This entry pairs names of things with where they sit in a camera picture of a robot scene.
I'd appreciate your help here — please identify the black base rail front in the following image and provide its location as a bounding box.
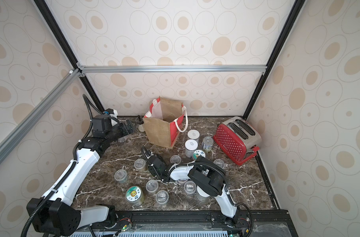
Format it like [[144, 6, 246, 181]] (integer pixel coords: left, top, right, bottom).
[[36, 206, 297, 237]]

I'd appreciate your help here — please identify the silver horizontal rail back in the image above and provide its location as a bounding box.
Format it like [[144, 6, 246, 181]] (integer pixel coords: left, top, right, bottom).
[[80, 65, 267, 73]]

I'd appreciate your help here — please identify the glass shaker jar black lid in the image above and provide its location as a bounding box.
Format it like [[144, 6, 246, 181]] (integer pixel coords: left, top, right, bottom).
[[137, 115, 145, 132]]

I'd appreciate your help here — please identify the clear jar front row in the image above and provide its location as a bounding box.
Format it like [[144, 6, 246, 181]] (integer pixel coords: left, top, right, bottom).
[[184, 180, 197, 195]]

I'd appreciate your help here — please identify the burlap canvas bag red lining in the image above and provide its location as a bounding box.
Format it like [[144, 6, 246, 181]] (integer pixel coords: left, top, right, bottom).
[[143, 97, 188, 149]]

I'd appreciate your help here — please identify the white lid purple jar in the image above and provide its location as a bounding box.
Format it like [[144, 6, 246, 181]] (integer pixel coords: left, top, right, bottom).
[[196, 186, 210, 202]]

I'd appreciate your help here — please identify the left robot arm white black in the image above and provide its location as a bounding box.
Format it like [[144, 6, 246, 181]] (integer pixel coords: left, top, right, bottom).
[[21, 95, 135, 237]]

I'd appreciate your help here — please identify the large white lid canister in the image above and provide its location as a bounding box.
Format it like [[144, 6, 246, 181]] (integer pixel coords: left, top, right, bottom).
[[187, 129, 200, 143]]

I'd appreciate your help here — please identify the yellow green lid jar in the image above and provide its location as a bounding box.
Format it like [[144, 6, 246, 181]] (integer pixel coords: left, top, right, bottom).
[[125, 186, 145, 206]]

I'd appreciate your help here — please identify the silver diagonal rail left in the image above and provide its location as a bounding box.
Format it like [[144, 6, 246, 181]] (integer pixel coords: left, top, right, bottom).
[[0, 69, 80, 165]]

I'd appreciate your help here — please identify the white purple label can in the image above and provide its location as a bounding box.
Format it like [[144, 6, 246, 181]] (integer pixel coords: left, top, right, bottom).
[[185, 139, 198, 158]]

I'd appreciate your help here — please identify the red silver toaster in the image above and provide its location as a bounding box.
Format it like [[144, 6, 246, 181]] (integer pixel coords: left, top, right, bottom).
[[213, 117, 262, 166]]

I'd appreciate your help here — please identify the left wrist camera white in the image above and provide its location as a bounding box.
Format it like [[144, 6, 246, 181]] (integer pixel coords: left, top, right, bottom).
[[104, 109, 118, 118]]

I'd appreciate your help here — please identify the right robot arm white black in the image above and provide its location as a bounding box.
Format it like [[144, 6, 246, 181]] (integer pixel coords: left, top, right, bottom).
[[141, 146, 253, 227]]

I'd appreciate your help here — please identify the orange label seed jar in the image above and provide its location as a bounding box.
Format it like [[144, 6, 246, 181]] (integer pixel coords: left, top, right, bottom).
[[193, 150, 206, 160]]

